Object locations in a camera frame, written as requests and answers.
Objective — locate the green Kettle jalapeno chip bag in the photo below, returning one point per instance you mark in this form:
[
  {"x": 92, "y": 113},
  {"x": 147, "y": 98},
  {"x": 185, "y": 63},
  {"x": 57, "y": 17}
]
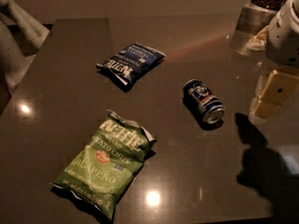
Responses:
[{"x": 105, "y": 168}]

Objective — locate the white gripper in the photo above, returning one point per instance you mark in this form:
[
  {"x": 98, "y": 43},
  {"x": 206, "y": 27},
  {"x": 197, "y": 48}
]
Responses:
[{"x": 284, "y": 39}]

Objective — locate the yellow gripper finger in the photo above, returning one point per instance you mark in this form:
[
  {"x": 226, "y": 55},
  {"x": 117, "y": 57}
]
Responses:
[{"x": 263, "y": 109}]

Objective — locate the white chair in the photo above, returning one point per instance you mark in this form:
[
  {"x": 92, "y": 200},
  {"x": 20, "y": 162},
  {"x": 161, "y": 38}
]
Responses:
[{"x": 21, "y": 36}]

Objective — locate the glass coffee bean jar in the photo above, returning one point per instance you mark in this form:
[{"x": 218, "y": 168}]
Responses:
[{"x": 254, "y": 16}]

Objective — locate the blue pepsi can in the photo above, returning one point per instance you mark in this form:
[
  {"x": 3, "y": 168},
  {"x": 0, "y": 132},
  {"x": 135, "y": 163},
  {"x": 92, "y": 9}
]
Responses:
[{"x": 202, "y": 100}]

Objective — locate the blue Kettle chip bag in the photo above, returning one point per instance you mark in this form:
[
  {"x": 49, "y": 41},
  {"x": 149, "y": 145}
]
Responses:
[{"x": 131, "y": 63}]

